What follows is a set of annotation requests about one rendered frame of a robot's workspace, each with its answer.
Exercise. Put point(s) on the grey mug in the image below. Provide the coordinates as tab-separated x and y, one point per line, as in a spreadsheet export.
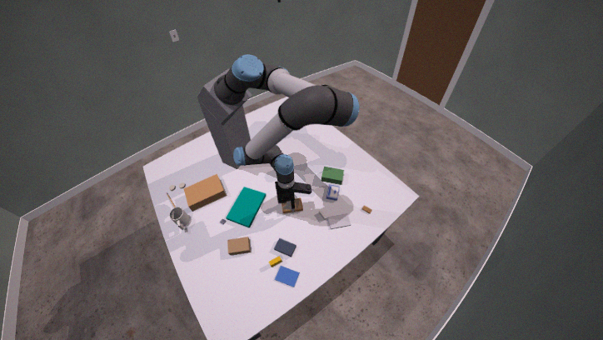
179	217

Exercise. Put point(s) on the small yellow block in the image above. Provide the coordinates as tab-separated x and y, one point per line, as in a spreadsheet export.
275	261

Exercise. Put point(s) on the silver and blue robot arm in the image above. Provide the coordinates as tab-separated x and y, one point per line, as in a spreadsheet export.
320	104

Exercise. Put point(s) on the blue flat square pad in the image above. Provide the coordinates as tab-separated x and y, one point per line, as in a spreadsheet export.
287	276

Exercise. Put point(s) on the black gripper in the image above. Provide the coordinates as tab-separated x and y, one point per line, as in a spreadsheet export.
284	196

